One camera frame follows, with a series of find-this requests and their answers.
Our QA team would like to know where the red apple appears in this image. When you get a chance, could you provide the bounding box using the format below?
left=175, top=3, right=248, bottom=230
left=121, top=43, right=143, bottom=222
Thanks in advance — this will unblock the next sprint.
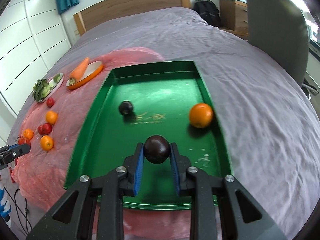
left=17, top=136, right=31, bottom=146
left=37, top=122, right=53, bottom=135
left=46, top=97, right=55, bottom=108

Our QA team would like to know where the small orange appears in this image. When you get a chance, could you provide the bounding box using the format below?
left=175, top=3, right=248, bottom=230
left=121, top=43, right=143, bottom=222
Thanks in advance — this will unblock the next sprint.
left=23, top=128, right=34, bottom=140

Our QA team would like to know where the large orange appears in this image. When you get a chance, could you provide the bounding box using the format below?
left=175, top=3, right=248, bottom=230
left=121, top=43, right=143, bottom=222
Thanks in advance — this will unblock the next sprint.
left=189, top=103, right=214, bottom=128

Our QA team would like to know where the pink plastic sheet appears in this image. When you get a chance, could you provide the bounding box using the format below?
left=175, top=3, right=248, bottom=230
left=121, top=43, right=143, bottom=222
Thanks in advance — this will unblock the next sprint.
left=12, top=47, right=190, bottom=239

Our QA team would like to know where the small dark plum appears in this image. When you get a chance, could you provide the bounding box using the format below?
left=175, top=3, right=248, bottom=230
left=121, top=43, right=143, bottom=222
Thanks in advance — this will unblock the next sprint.
left=118, top=100, right=133, bottom=116

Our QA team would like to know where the green metal tray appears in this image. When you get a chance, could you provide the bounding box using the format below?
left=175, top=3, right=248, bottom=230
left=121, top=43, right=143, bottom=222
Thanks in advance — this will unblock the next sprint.
left=63, top=60, right=234, bottom=211

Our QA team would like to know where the bok choy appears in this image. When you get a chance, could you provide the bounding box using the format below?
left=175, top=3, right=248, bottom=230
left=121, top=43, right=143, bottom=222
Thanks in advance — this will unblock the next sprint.
left=32, top=79, right=51, bottom=102

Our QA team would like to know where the patterned white plate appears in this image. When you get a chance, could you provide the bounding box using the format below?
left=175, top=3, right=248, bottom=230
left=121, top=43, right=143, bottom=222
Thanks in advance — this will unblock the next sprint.
left=39, top=74, right=64, bottom=102

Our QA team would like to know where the small green vegetable piece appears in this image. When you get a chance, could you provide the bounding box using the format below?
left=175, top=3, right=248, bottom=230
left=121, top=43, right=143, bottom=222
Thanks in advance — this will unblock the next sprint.
left=53, top=73, right=63, bottom=83

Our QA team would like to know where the grey bed cover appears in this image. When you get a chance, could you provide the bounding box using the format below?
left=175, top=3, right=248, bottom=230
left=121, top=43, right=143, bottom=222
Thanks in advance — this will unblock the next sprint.
left=6, top=6, right=320, bottom=240

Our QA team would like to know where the orange rimmed white plate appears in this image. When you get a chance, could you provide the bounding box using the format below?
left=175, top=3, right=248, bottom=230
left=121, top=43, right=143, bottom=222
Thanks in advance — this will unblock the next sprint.
left=66, top=61, right=104, bottom=90

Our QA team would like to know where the carrot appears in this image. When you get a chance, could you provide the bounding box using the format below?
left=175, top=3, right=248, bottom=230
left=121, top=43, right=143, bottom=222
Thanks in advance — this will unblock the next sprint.
left=68, top=57, right=89, bottom=85

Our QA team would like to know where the white wardrobe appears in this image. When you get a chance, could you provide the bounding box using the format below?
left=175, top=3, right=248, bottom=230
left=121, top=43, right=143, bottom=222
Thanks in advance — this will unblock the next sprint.
left=1, top=0, right=71, bottom=116

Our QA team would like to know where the black backpack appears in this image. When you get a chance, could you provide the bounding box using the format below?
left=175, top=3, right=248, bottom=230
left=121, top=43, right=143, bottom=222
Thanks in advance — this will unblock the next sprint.
left=193, top=0, right=221, bottom=27

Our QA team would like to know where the wooden drawer cabinet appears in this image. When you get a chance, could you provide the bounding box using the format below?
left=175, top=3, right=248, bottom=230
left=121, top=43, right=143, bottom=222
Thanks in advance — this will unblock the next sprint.
left=220, top=0, right=248, bottom=40

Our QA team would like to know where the wooden headboard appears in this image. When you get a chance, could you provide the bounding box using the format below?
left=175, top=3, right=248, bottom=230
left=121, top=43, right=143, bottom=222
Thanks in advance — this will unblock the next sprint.
left=73, top=0, right=191, bottom=36

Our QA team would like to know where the grey office chair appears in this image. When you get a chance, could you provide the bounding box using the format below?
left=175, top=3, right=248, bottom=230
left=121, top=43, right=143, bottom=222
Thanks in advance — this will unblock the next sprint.
left=246, top=0, right=319, bottom=96

